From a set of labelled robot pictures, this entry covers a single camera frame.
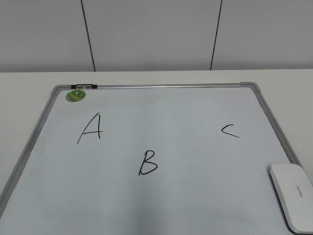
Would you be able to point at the white whiteboard eraser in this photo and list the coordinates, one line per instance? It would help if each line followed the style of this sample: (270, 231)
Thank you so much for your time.
(295, 193)

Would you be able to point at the round green magnet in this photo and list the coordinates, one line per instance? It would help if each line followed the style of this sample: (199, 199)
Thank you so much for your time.
(75, 95)

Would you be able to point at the white board with grey frame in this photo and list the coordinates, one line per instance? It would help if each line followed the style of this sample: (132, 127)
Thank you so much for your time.
(190, 159)

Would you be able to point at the black and grey frame clip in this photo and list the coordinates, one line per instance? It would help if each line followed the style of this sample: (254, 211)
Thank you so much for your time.
(83, 86)

